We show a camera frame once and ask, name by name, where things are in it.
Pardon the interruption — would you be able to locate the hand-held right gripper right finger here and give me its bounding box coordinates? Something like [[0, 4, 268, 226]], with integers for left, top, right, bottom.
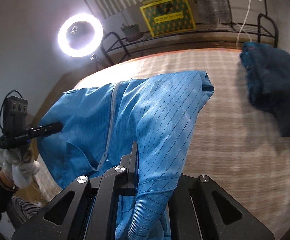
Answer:
[[170, 174, 276, 240]]

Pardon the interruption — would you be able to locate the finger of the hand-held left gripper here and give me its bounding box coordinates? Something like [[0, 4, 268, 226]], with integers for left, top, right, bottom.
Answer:
[[31, 122, 63, 139]]

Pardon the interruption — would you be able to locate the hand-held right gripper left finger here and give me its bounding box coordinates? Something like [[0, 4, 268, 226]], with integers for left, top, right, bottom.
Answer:
[[11, 141, 138, 240]]

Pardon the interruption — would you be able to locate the light blue striped coat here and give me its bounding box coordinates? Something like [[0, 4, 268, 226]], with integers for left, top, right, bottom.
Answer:
[[37, 70, 215, 240]]

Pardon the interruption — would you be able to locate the black metal clothes rack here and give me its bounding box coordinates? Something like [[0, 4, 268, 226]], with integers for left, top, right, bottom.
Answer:
[[101, 0, 279, 65]]

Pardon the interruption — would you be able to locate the person's left hand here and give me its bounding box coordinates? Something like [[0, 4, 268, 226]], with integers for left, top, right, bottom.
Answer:
[[0, 148, 40, 189]]

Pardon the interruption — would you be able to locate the striped grey cloth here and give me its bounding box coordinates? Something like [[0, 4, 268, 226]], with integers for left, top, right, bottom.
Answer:
[[8, 196, 43, 230]]

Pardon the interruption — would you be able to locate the dark plant pot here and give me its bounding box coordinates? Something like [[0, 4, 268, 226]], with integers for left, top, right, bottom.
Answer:
[[121, 24, 142, 42]]

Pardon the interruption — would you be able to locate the dark blue folded garment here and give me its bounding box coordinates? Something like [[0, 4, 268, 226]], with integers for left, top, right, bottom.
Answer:
[[240, 42, 290, 137]]

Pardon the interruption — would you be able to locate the yellow patterned box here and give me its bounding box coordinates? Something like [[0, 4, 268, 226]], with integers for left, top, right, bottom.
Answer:
[[139, 0, 197, 37]]

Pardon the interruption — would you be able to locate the grey plaid hanging coat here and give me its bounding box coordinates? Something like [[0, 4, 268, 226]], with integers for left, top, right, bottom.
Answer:
[[190, 0, 233, 24]]

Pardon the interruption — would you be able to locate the white ring light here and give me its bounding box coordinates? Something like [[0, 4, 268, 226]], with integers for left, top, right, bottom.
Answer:
[[58, 14, 103, 57]]

